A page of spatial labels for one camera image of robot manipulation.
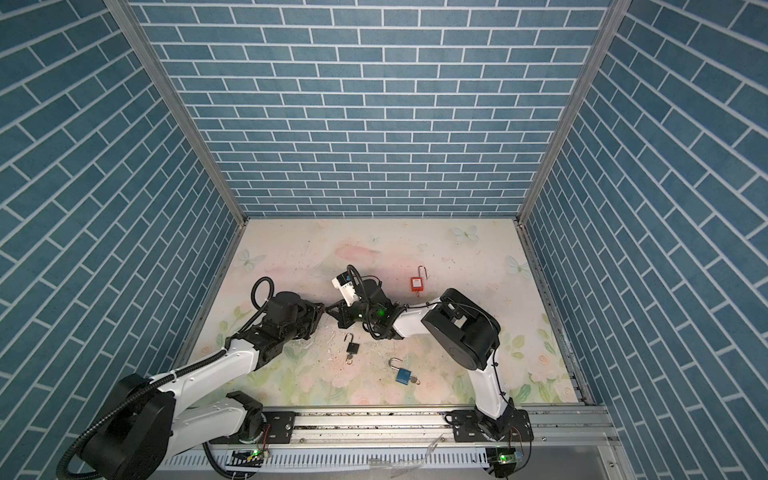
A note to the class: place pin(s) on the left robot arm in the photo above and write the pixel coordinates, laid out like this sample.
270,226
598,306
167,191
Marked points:
145,421

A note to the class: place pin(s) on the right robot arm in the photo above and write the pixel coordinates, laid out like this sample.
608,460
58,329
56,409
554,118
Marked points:
468,333

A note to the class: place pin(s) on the blue padlock with key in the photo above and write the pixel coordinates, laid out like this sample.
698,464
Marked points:
403,376

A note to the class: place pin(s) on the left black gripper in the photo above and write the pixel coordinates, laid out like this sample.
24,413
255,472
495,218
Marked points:
314,312

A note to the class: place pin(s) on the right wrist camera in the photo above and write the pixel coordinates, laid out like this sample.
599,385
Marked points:
345,285

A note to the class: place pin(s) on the red padlock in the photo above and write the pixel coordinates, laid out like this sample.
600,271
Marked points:
417,282

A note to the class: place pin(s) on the black padlock with key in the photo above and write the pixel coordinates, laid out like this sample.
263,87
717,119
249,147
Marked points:
352,348

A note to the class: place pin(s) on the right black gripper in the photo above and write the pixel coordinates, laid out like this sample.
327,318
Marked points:
343,317

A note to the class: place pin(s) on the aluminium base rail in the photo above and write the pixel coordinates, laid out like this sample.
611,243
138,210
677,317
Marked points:
576,440

